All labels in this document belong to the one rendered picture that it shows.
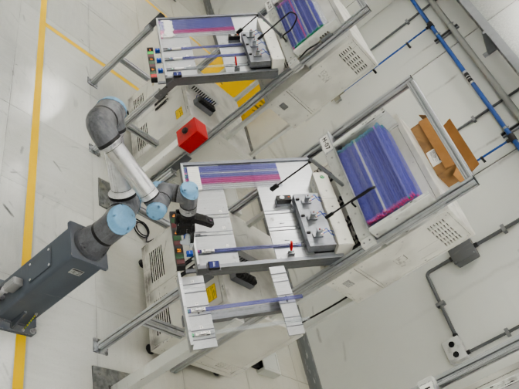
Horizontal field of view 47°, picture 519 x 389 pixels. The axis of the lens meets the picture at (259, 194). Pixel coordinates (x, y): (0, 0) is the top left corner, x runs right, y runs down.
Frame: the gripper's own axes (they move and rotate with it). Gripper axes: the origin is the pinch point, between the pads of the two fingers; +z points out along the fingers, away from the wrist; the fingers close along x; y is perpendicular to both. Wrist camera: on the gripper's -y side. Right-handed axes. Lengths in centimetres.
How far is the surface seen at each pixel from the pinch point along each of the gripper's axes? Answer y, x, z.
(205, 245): -8.2, -4.0, 9.9
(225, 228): -19.5, -13.9, 9.9
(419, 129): -132, -54, -14
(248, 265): -26.0, 10.0, 9.6
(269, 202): -45, -29, 10
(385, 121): -107, -49, -25
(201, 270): -4.4, 10.0, 10.0
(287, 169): -60, -52, 10
